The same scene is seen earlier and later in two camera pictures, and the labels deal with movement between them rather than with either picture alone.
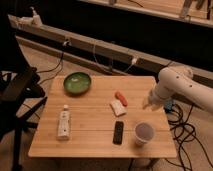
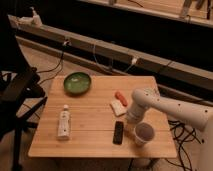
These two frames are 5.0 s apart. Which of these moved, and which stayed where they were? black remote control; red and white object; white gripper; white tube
Moved: white gripper
Stayed: white tube; black remote control; red and white object
